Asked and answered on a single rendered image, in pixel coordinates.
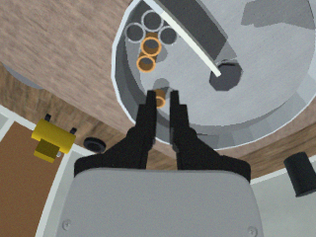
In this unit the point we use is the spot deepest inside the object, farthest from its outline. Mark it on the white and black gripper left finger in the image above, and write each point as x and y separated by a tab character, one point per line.
127	153

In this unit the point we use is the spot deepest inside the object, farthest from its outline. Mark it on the grey metal ring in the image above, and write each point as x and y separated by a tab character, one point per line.
129	36
148	27
168	42

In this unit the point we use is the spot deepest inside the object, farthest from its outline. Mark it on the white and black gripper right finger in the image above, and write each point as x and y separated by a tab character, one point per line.
194	153

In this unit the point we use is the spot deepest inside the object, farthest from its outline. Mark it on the bronze bushing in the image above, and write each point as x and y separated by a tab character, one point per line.
151	51
160	94
145	67

